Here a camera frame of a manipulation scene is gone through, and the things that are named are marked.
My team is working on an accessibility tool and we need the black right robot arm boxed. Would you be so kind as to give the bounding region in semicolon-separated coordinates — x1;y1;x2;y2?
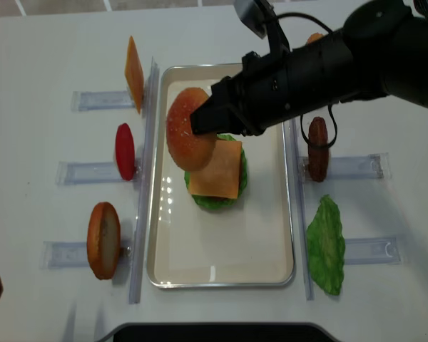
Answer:
190;1;428;136

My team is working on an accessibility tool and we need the green lettuce leaf on holder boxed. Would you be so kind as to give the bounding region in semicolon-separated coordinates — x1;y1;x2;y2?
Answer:
306;195;346;296

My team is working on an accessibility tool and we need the black base at bottom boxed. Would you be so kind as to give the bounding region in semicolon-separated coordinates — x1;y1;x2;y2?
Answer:
113;323;335;341

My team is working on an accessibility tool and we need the green lettuce on tray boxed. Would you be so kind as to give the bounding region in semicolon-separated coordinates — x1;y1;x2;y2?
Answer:
191;149;248;210

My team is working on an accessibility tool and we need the clear right long rail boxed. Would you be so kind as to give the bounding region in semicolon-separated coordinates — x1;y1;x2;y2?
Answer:
290;119;314;301

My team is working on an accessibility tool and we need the clear left long rail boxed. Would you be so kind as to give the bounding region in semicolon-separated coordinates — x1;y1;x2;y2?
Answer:
128;59;160;304

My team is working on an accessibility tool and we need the clear lettuce holder rail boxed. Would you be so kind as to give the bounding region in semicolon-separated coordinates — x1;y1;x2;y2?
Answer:
345;237;402;265

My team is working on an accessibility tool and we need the clear tomato holder rail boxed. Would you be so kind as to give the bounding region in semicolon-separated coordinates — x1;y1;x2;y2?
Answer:
55;162;125;186

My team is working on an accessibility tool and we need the tan bun half front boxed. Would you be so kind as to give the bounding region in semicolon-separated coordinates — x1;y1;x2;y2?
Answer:
166;88;217;172

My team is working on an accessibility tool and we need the brown meat patty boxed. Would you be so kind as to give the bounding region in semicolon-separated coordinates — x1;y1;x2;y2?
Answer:
307;117;330;182

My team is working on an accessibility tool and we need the clear left bun holder rail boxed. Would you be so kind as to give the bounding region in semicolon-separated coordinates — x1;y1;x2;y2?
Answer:
42;240;133;270

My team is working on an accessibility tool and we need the clear long rail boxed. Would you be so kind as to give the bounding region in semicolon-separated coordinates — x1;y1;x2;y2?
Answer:
290;119;314;301
128;59;160;304

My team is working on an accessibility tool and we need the silver metal tray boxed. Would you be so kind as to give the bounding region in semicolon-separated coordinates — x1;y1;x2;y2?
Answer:
146;64;294;289

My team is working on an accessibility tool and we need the tan bun half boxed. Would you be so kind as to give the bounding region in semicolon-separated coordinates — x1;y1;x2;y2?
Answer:
306;33;324;45
166;88;217;172

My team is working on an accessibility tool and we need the orange cheese slice on holder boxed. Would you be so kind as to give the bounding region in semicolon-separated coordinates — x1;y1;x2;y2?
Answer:
124;36;144;113

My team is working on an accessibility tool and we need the orange cheese slice on burger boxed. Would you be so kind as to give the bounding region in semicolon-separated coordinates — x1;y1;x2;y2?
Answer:
188;140;242;200

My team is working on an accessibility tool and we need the clear patty holder rail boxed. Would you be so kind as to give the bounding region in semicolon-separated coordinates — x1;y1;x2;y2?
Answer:
298;152;392;182

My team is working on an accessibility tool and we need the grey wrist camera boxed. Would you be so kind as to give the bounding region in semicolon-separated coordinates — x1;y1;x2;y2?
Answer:
233;0;275;39

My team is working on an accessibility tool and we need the tan bun half rear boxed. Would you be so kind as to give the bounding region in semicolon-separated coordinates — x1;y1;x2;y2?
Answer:
306;33;324;45

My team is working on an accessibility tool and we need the clear cheese holder rail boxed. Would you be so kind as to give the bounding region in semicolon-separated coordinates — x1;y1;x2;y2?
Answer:
71;91;135;112

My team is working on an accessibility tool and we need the black camera cable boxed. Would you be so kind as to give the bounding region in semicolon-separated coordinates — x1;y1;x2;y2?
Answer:
274;12;339;148

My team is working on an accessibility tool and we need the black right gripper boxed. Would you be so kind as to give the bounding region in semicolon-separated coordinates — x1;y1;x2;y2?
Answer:
190;45;342;136

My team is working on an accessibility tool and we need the red tomato slice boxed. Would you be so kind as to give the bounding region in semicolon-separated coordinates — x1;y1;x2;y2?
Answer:
115;123;136;181

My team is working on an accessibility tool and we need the bun half on left holder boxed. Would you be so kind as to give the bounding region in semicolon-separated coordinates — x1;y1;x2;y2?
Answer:
86;202;121;280

